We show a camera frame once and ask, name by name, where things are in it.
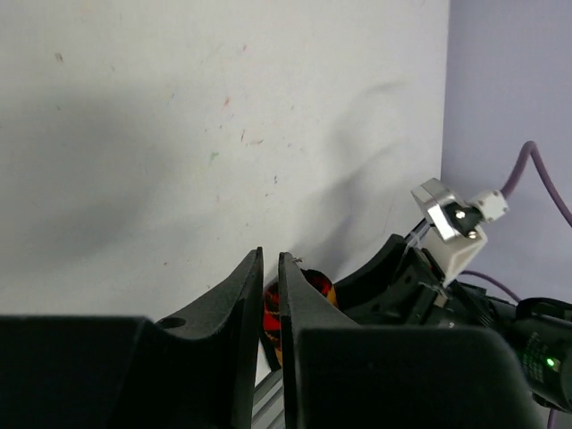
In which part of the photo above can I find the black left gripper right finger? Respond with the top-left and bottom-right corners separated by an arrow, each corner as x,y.
279,253 -> 543,428

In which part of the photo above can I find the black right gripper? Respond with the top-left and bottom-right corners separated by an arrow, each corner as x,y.
334,234 -> 450,325

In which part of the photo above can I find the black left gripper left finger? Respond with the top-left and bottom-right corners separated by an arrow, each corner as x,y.
1,248 -> 264,428

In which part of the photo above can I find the red yellow argyle sock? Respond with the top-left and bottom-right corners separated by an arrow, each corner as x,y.
259,269 -> 339,372

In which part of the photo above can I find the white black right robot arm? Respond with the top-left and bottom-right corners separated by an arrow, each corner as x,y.
334,234 -> 571,412

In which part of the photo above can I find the aluminium front rail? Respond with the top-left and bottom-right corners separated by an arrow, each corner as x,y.
251,371 -> 286,429

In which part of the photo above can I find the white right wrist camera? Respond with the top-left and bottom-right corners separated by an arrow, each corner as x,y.
411,178 -> 509,287

